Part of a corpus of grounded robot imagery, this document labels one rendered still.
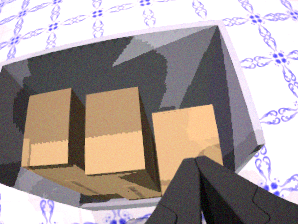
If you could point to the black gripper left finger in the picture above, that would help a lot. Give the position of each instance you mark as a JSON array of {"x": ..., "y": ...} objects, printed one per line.
[{"x": 181, "y": 202}]

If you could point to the grey open bin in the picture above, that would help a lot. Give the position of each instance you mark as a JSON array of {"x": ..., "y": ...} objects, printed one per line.
[{"x": 175, "y": 67}]

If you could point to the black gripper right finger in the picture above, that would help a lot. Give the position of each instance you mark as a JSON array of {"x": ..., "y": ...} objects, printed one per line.
[{"x": 228, "y": 198}]

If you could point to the tan cardboard box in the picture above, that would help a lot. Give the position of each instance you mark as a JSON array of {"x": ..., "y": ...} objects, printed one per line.
[
  {"x": 186, "y": 132},
  {"x": 54, "y": 138},
  {"x": 120, "y": 151}
]

